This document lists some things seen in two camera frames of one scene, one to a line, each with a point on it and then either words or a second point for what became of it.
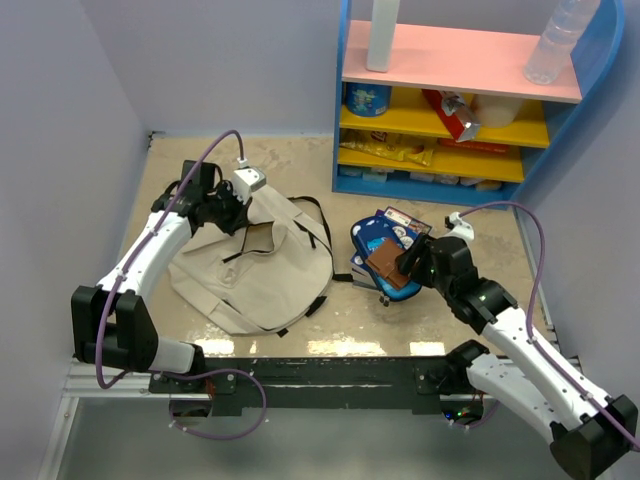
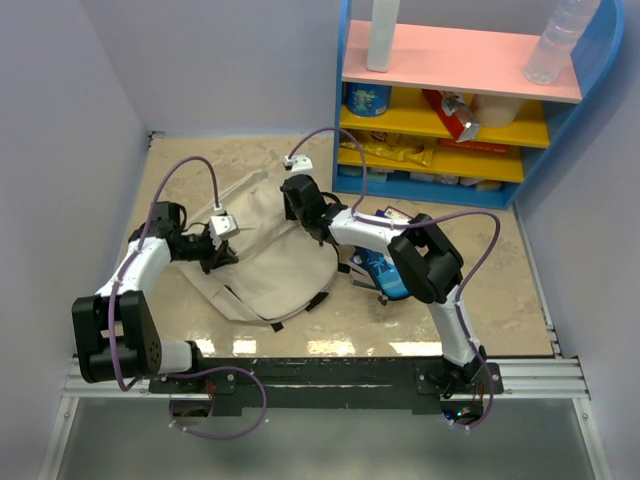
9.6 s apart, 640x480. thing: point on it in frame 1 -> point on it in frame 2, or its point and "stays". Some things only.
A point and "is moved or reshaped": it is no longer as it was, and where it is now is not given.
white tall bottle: (381, 36) stays
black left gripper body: (226, 209) -> (196, 247)
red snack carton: (455, 113) stays
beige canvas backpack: (272, 275) is moved or reshaped
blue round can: (367, 100) stays
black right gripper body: (433, 278) -> (304, 219)
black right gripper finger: (407, 259) -> (290, 205)
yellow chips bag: (400, 146) stays
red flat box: (475, 145) stays
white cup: (495, 111) stays
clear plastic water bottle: (558, 39) stays
